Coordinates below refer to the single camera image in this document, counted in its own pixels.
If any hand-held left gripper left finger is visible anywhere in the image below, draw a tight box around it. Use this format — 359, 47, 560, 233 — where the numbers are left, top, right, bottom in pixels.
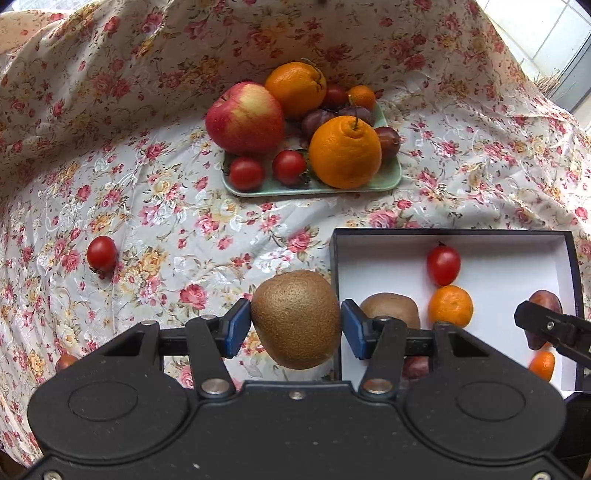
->
95, 298, 252, 398

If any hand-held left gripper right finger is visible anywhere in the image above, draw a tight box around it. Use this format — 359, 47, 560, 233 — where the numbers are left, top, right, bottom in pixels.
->
341, 298, 506, 400

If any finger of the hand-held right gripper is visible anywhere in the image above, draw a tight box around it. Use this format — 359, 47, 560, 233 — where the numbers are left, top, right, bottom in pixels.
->
514, 300, 591, 370

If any brown-red plum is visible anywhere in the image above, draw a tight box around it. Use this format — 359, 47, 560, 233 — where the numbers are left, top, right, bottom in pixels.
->
374, 126, 401, 158
527, 290, 563, 352

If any small mandarin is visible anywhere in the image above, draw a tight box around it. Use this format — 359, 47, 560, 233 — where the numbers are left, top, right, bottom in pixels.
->
529, 351, 556, 382
347, 85, 377, 112

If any brown kiwi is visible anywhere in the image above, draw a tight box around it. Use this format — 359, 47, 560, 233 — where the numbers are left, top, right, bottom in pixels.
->
360, 292, 421, 330
250, 270, 342, 370

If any black box with white inside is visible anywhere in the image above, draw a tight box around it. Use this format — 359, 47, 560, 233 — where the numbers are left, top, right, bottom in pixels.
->
331, 227, 580, 393

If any large mandarin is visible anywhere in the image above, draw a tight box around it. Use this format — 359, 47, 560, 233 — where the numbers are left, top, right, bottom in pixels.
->
428, 285, 474, 329

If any red cherry tomato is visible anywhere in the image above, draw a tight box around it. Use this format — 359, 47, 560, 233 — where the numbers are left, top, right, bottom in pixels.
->
87, 236, 118, 274
229, 156, 265, 192
427, 244, 461, 287
272, 150, 308, 186

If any pale green tray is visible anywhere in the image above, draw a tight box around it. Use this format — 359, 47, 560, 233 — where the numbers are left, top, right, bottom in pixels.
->
222, 99, 402, 198

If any large knobbed orange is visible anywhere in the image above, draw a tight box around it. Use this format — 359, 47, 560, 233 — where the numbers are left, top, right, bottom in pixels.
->
308, 115, 383, 190

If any red apple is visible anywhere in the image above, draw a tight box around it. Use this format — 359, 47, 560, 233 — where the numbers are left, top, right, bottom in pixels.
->
205, 82, 285, 156

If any floral tablecloth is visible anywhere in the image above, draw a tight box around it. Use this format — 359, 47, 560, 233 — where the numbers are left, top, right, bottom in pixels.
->
0, 0, 591, 467

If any small red plum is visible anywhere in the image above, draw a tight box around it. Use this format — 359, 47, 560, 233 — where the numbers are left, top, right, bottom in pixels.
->
323, 84, 349, 109

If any large round orange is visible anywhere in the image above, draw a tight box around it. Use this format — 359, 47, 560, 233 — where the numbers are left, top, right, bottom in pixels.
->
264, 61, 327, 118

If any dry grass plant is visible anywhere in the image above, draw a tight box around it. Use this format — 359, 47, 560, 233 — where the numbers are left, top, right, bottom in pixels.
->
531, 68, 561, 95

